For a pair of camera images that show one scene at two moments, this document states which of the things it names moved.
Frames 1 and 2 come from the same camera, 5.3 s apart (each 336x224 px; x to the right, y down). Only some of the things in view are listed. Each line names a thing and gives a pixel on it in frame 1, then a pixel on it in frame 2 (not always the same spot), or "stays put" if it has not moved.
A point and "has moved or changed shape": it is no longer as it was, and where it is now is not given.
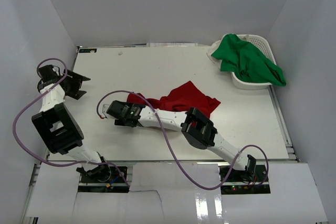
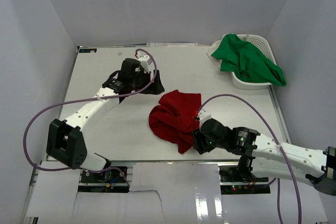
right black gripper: (115, 109) to (198, 143)
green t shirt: (247, 62) stays put
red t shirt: (188, 96) has moved or changed shape
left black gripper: (72, 84) to (155, 83)
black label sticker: (87, 50) stays put
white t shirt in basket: (213, 46) stays put
